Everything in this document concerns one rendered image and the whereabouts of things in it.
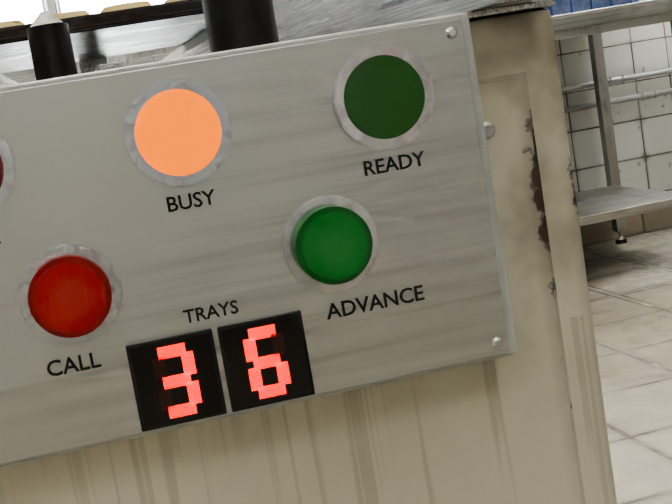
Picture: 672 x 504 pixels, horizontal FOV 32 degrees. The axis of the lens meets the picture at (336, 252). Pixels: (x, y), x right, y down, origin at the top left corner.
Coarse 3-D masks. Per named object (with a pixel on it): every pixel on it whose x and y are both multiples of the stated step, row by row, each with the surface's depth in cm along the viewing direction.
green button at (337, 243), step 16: (320, 208) 45; (336, 208) 45; (304, 224) 44; (320, 224) 44; (336, 224) 44; (352, 224) 45; (304, 240) 44; (320, 240) 44; (336, 240) 45; (352, 240) 45; (368, 240) 45; (304, 256) 44; (320, 256) 44; (336, 256) 45; (352, 256) 45; (368, 256) 45; (320, 272) 45; (336, 272) 45; (352, 272) 45
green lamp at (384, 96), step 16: (368, 64) 45; (384, 64) 45; (400, 64) 45; (352, 80) 45; (368, 80) 45; (384, 80) 45; (400, 80) 45; (416, 80) 45; (352, 96) 45; (368, 96) 45; (384, 96) 45; (400, 96) 45; (416, 96) 45; (352, 112) 45; (368, 112) 45; (384, 112) 45; (400, 112) 45; (416, 112) 45; (368, 128) 45; (384, 128) 45; (400, 128) 45
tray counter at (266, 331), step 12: (252, 336) 45; (264, 336) 45; (276, 336) 45; (252, 348) 45; (276, 348) 45; (252, 360) 45; (264, 360) 45; (276, 360) 45; (252, 372) 45; (288, 372) 45; (252, 384) 45; (276, 384) 45; (264, 396) 45
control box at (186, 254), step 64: (192, 64) 44; (256, 64) 44; (320, 64) 45; (448, 64) 46; (0, 128) 42; (64, 128) 43; (128, 128) 43; (256, 128) 44; (320, 128) 45; (448, 128) 46; (0, 192) 42; (64, 192) 43; (128, 192) 44; (192, 192) 44; (256, 192) 45; (320, 192) 45; (384, 192) 46; (448, 192) 46; (0, 256) 43; (128, 256) 44; (192, 256) 44; (256, 256) 45; (384, 256) 46; (448, 256) 47; (0, 320) 43; (128, 320) 44; (192, 320) 45; (256, 320) 45; (320, 320) 46; (384, 320) 46; (448, 320) 47; (512, 320) 48; (0, 384) 43; (64, 384) 44; (128, 384) 44; (320, 384) 46; (0, 448) 44; (64, 448) 44
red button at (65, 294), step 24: (48, 264) 43; (72, 264) 43; (96, 264) 43; (48, 288) 42; (72, 288) 43; (96, 288) 43; (48, 312) 43; (72, 312) 43; (96, 312) 43; (72, 336) 43
